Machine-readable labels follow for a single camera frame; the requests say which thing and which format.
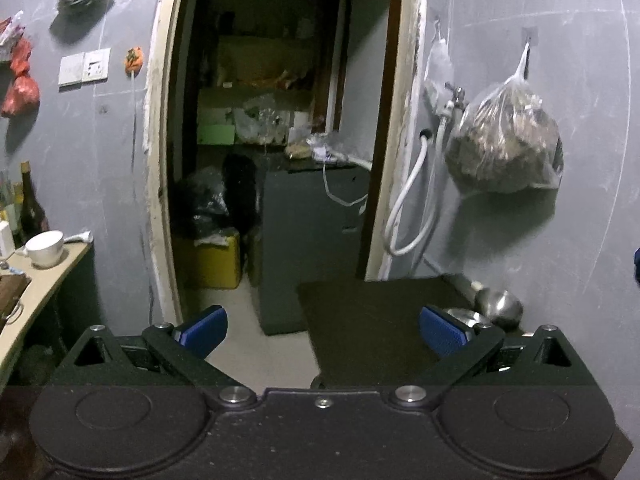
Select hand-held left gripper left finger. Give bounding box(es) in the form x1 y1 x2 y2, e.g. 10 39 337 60
47 305 257 409

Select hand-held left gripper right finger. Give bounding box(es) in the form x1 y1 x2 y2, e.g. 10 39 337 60
392 306 597 409

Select steel plate with sticker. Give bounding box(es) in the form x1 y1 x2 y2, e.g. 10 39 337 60
444 308 494 332

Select yellow box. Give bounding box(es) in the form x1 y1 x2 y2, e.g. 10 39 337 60
181 229 243 290

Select black table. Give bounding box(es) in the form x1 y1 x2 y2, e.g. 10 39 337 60
297 273 506 391

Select black plastic bag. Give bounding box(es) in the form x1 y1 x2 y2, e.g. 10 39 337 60
181 166 232 243

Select dark cabinet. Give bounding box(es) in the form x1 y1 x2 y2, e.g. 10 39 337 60
257 157 372 337

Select pale wooden counter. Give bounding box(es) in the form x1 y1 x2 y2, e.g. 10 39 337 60
0 239 95 388

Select large clear bag dried goods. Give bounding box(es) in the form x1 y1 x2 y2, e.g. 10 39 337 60
444 42 565 195

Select white cup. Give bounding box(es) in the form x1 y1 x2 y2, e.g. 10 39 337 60
24 230 66 268

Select green box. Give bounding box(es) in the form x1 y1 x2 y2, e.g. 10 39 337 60
198 124 236 145

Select dark glass bottle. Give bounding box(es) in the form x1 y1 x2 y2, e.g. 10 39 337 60
19 161 50 247

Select cluttered storage shelf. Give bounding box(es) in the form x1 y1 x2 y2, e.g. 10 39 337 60
195 0 336 147

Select small clear plastic bag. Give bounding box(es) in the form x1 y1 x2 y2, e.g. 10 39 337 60
424 20 454 107

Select red plastic bags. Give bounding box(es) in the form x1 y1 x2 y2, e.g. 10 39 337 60
0 11 41 119

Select white hose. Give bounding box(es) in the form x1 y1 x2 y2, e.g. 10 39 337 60
384 108 452 257

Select thin white cable on cabinet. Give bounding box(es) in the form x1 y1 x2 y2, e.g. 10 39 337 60
321 159 370 217

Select door frame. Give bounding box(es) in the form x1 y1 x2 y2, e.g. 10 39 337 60
142 0 430 328

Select metal wall faucet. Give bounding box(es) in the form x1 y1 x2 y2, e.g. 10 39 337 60
444 82 469 117

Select white wall switch panel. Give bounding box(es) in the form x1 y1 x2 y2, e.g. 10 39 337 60
58 48 112 86

